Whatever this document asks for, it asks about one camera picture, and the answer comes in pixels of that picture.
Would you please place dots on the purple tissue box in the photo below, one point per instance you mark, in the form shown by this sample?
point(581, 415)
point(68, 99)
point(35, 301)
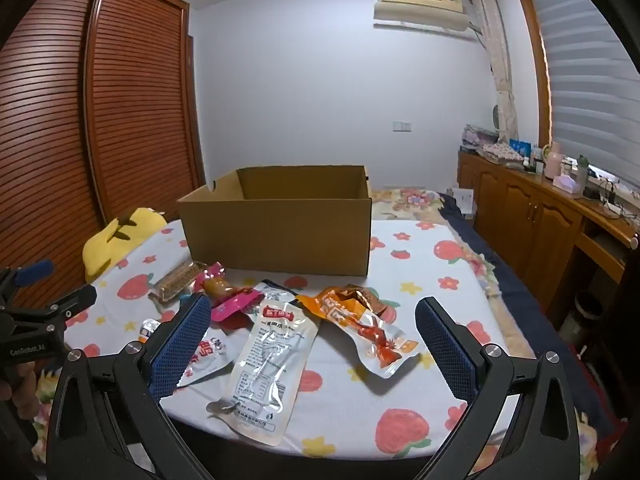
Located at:
point(567, 185)

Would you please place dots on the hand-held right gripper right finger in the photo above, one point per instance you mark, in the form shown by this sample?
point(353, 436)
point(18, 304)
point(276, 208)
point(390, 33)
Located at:
point(445, 355)

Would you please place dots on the orange brown snack packet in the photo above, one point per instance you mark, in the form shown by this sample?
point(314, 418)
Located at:
point(345, 302)

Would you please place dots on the strawberry printed blanket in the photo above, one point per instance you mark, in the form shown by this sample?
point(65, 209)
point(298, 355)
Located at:
point(350, 400)

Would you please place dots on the small white snack packet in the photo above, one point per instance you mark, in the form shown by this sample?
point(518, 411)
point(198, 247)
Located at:
point(147, 331)

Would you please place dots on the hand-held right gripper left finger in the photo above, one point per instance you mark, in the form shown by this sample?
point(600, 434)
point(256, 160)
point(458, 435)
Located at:
point(180, 350)

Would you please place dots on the grey window blind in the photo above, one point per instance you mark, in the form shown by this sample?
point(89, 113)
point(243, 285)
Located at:
point(590, 70)

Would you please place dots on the white wall switch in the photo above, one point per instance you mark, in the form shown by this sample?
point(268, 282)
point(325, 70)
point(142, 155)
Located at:
point(401, 125)

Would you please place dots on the green bottle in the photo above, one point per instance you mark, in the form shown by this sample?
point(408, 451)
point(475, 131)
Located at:
point(582, 170)

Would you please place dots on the small desk fan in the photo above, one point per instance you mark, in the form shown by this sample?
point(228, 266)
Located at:
point(496, 120)

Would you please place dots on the clear grain bar packet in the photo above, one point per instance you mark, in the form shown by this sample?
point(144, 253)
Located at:
point(172, 280)

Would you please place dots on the brown cardboard box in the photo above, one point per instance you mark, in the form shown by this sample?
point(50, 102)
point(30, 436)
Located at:
point(280, 230)

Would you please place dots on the purple bag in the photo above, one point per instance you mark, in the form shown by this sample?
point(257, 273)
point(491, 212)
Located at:
point(477, 136)

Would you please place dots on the yellow plush toy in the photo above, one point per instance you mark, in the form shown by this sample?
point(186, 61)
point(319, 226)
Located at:
point(115, 245)

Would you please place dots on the dark blue bed sheet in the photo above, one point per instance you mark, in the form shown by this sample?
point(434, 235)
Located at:
point(530, 300)

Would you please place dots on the wooden cabinet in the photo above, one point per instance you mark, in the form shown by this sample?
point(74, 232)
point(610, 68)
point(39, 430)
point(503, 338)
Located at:
point(520, 220)

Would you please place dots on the pink kettle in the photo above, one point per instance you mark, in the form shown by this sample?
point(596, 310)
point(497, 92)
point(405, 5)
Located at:
point(555, 162)

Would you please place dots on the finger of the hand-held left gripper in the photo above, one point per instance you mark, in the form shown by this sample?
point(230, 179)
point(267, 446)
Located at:
point(75, 300)
point(35, 269)

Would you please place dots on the brown slatted wardrobe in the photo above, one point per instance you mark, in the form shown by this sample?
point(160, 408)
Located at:
point(100, 110)

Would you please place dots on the large clear white snack packet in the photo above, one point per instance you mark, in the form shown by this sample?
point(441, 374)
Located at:
point(270, 360)

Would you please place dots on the pink snack packet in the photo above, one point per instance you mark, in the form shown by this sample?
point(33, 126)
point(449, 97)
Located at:
point(227, 300)

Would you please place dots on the dark trash bin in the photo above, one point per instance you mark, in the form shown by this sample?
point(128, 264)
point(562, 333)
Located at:
point(589, 310)

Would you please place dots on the blue box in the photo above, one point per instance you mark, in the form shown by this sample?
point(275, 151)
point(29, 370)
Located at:
point(521, 148)

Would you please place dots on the person's left hand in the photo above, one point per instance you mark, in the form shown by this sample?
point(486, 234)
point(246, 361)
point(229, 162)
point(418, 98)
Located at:
point(22, 392)

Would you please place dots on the wooden window frame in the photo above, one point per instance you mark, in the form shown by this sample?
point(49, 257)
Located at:
point(535, 60)

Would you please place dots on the beige air conditioner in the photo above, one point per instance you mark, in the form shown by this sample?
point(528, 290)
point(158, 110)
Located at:
point(425, 5)

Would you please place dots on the floral quilt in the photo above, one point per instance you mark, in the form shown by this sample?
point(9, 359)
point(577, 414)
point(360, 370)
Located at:
point(405, 200)

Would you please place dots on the floral curtain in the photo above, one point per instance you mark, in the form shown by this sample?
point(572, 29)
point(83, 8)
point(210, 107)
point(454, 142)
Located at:
point(500, 60)

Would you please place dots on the white red-print snack packet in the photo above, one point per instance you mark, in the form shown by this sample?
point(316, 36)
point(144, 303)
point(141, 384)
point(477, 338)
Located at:
point(210, 357)

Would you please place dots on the white paper box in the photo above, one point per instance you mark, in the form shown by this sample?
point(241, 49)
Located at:
point(462, 201)

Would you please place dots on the floral fabric bag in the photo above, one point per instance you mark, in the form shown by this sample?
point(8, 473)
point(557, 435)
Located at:
point(500, 154)

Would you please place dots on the orange white snack packet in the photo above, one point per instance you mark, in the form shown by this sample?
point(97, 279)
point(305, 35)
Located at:
point(382, 342)

